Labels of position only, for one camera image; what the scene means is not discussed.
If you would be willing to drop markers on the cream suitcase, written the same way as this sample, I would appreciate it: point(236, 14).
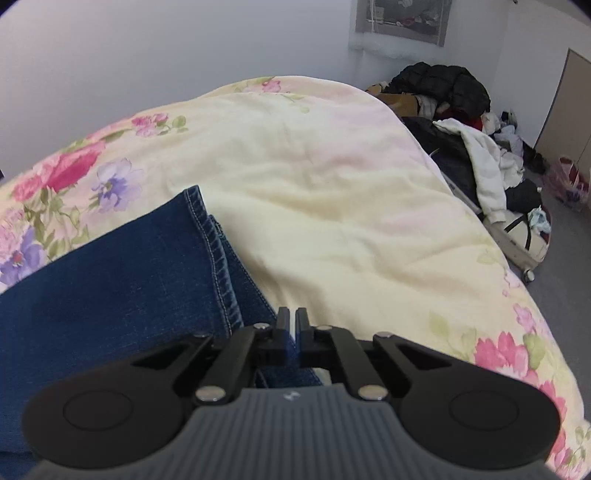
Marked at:
point(517, 242)

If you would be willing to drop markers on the blue denim pants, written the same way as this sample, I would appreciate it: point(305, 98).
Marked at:
point(115, 286)

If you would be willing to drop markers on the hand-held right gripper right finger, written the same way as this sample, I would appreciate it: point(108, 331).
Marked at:
point(302, 337)

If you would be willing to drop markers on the light wooden door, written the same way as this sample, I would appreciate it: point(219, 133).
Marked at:
point(565, 106)

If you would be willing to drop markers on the cardboard box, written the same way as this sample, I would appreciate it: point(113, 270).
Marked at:
point(401, 102)

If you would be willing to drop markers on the white garment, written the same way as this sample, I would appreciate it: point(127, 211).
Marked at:
point(485, 161)

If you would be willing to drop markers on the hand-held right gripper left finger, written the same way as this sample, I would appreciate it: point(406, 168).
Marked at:
point(282, 337)

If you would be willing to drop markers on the patterned window curtain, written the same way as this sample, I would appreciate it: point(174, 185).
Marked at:
point(401, 18)

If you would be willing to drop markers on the pink plastic bag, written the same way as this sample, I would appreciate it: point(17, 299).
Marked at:
point(570, 182)

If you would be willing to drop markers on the dark garment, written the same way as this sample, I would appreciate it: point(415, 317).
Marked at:
point(438, 145)

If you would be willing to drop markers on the pile of mixed clothes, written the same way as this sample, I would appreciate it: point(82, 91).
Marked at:
point(512, 134)

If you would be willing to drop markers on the floral cream blanket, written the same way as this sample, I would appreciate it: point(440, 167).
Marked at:
point(323, 194)

